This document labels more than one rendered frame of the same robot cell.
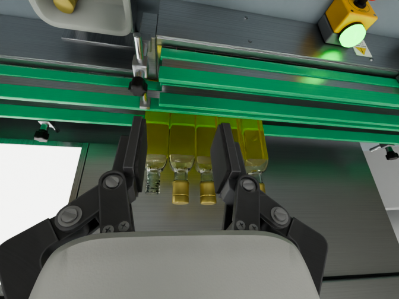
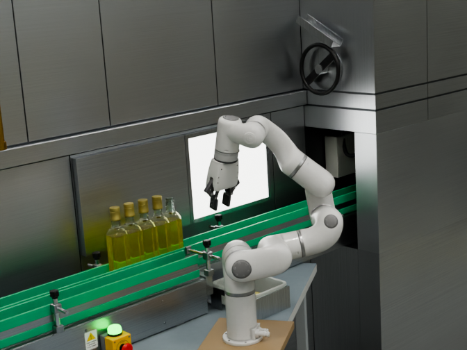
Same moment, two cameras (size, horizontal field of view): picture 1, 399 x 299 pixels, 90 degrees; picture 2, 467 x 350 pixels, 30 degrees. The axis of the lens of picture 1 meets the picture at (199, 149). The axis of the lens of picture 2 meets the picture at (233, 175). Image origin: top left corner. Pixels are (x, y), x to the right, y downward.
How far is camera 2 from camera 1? 2.68 m
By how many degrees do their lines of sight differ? 51
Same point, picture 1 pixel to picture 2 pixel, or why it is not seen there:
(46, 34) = not seen: hidden behind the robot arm
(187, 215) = (127, 189)
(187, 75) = (187, 262)
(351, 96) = (99, 289)
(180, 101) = (174, 256)
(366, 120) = not seen: hidden behind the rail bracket
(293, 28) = (136, 332)
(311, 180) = (21, 248)
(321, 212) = (16, 219)
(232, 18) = (171, 317)
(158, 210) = (144, 188)
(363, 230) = not seen: outside the picture
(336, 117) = (77, 287)
